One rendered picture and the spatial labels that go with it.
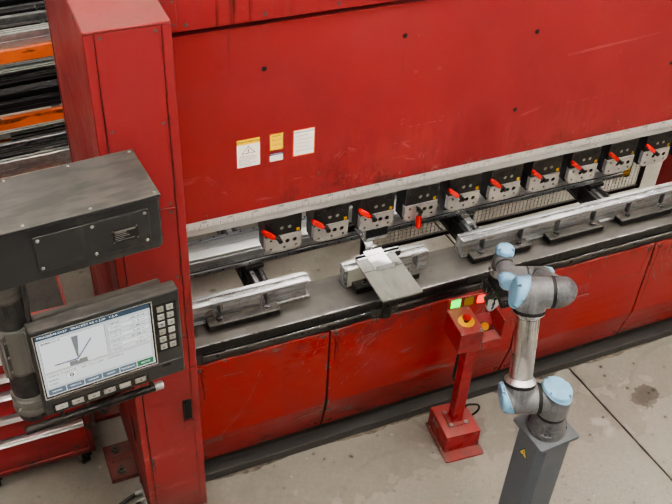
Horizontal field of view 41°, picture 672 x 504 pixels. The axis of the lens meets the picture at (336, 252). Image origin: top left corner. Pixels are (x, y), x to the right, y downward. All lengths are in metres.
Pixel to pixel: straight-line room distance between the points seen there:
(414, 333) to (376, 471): 0.69
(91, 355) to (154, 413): 0.86
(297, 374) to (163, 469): 0.68
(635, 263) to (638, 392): 0.72
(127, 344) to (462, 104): 1.56
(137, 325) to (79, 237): 0.39
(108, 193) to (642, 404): 3.15
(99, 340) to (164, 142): 0.63
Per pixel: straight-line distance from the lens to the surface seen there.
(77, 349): 2.80
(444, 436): 4.35
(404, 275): 3.74
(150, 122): 2.80
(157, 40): 2.68
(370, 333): 3.92
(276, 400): 3.99
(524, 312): 3.23
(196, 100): 3.05
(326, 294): 3.81
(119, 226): 2.58
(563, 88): 3.79
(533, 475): 3.67
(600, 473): 4.53
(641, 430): 4.77
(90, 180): 2.64
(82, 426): 4.12
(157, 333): 2.86
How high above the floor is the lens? 3.45
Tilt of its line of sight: 40 degrees down
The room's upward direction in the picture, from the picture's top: 3 degrees clockwise
